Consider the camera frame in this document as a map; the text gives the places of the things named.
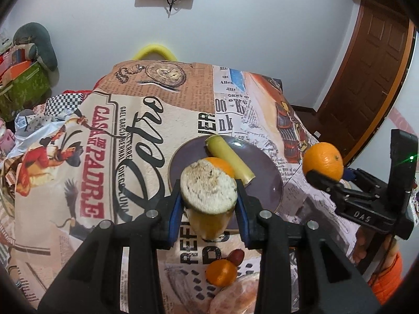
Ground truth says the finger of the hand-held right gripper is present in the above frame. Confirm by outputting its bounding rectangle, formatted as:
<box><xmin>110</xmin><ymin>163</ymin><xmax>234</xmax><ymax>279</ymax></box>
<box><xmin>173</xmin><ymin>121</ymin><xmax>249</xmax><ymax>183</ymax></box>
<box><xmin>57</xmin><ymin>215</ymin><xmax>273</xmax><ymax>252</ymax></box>
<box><xmin>342</xmin><ymin>167</ymin><xmax>390</xmax><ymax>194</ymax></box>
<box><xmin>306</xmin><ymin>169</ymin><xmax>348</xmax><ymax>201</ymax></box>

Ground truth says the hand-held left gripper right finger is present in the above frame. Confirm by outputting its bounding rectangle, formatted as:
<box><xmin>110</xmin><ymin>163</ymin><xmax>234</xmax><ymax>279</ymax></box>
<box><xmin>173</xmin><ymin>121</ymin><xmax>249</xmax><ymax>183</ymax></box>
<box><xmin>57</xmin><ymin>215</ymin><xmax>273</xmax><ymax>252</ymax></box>
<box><xmin>236</xmin><ymin>181</ymin><xmax>382</xmax><ymax>314</ymax></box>

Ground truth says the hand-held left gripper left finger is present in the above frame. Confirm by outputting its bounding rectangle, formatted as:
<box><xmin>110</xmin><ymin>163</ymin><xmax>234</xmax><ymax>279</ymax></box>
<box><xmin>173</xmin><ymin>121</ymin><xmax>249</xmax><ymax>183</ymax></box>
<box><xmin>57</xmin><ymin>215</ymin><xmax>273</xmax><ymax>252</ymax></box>
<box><xmin>37</xmin><ymin>191</ymin><xmax>184</xmax><ymax>314</ymax></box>

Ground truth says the orange with stem dimple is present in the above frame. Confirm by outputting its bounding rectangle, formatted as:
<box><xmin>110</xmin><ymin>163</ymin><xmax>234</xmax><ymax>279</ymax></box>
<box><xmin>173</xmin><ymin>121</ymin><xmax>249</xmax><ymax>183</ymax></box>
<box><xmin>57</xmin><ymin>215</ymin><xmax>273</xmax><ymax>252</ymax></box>
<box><xmin>302</xmin><ymin>142</ymin><xmax>344</xmax><ymax>182</ymax></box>

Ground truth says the purple plate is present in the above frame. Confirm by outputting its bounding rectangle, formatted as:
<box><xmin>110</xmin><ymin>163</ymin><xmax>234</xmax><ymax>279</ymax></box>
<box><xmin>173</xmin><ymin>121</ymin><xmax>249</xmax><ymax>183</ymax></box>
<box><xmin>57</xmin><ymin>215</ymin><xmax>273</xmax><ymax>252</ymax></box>
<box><xmin>168</xmin><ymin>135</ymin><xmax>284</xmax><ymax>231</ymax></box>

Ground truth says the thick sugarcane piece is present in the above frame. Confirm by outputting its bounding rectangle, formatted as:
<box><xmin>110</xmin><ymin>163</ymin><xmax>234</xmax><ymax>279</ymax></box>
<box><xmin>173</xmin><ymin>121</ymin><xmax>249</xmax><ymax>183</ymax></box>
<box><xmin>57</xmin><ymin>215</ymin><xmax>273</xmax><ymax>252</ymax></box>
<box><xmin>180</xmin><ymin>159</ymin><xmax>238</xmax><ymax>240</ymax></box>

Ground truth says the person's right forearm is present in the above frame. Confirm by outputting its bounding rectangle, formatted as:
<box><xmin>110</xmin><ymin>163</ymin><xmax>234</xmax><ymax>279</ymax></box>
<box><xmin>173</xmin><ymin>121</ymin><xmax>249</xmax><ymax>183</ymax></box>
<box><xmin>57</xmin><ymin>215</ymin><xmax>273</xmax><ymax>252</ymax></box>
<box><xmin>368</xmin><ymin>240</ymin><xmax>404</xmax><ymax>305</ymax></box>

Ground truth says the person's right hand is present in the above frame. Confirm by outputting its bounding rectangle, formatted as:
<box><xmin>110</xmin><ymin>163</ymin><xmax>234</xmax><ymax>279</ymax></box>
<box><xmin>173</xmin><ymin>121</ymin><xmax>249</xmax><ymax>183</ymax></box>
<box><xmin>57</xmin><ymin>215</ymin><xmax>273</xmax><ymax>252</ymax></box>
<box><xmin>355</xmin><ymin>227</ymin><xmax>374</xmax><ymax>265</ymax></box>

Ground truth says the red date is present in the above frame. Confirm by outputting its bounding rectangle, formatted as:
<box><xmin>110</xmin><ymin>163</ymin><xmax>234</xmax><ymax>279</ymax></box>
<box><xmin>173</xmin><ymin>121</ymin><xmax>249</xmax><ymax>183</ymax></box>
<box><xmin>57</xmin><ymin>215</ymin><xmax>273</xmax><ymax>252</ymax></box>
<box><xmin>228</xmin><ymin>249</ymin><xmax>246</xmax><ymax>265</ymax></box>

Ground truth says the orange with smooth peel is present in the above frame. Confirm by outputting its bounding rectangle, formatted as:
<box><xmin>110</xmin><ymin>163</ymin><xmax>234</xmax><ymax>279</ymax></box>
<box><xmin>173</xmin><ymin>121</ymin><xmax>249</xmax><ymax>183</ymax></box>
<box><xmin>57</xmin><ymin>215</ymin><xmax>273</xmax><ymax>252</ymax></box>
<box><xmin>200</xmin><ymin>157</ymin><xmax>235</xmax><ymax>179</ymax></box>

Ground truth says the small orange tomato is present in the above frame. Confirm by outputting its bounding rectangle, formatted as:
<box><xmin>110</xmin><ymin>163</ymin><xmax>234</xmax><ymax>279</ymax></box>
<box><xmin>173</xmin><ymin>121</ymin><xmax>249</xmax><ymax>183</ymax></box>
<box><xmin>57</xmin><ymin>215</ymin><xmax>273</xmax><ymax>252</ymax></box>
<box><xmin>206</xmin><ymin>259</ymin><xmax>238</xmax><ymax>286</ymax></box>

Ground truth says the thin sugarcane piece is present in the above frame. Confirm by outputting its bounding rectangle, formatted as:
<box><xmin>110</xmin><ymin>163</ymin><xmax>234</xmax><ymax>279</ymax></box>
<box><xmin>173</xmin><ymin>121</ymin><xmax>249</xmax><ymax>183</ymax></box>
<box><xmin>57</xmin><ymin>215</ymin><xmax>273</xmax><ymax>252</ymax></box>
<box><xmin>206</xmin><ymin>135</ymin><xmax>255</xmax><ymax>184</ymax></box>

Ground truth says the pink bread loaf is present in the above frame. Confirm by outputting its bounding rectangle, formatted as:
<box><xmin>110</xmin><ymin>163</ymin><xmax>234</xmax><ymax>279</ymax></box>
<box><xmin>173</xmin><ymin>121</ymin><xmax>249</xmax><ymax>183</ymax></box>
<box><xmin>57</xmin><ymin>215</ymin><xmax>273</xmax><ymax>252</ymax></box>
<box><xmin>209</xmin><ymin>271</ymin><xmax>261</xmax><ymax>314</ymax></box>

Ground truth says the brown wooden door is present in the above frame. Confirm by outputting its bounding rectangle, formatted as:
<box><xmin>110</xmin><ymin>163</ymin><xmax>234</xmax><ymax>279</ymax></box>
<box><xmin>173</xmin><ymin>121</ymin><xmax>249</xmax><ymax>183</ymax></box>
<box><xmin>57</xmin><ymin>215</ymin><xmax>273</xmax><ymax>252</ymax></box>
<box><xmin>316</xmin><ymin>0</ymin><xmax>417</xmax><ymax>168</ymax></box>

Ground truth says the printed newspaper tablecloth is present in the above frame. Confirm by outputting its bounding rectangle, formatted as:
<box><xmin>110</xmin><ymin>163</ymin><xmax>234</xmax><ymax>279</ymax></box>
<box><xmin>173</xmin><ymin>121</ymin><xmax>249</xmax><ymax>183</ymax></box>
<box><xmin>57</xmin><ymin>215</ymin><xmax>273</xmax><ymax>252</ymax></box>
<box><xmin>0</xmin><ymin>59</ymin><xmax>370</xmax><ymax>314</ymax></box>

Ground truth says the black white checkered cloth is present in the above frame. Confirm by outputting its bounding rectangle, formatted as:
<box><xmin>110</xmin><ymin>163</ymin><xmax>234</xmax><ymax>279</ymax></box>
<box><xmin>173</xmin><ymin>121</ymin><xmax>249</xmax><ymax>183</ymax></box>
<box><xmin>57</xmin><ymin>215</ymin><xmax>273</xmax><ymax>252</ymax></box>
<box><xmin>45</xmin><ymin>92</ymin><xmax>91</xmax><ymax>116</ymax></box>

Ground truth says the yellow chair back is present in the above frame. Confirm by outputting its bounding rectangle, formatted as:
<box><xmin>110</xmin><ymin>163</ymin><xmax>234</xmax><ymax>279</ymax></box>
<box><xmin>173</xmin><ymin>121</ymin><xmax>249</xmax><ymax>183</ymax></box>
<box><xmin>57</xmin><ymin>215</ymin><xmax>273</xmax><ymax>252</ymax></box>
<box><xmin>135</xmin><ymin>44</ymin><xmax>178</xmax><ymax>61</ymax></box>

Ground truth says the white polka dot bag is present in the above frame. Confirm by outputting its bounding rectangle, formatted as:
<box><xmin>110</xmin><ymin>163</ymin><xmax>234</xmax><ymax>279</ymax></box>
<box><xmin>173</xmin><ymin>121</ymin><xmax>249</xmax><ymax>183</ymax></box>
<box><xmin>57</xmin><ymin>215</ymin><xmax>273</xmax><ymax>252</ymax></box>
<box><xmin>15</xmin><ymin>110</ymin><xmax>48</xmax><ymax>139</ymax></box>

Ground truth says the green patterned bag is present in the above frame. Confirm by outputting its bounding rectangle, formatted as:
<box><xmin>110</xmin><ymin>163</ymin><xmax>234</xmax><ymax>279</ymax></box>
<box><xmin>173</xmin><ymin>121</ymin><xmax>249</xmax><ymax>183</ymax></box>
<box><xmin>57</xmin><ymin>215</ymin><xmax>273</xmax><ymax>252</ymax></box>
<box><xmin>0</xmin><ymin>61</ymin><xmax>53</xmax><ymax>122</ymax></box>

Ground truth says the grey cushion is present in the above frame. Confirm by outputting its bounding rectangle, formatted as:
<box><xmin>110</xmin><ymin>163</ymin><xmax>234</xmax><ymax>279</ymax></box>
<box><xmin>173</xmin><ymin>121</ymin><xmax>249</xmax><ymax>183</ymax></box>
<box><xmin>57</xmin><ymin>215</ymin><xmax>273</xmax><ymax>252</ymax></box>
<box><xmin>13</xmin><ymin>22</ymin><xmax>59</xmax><ymax>71</ymax></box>

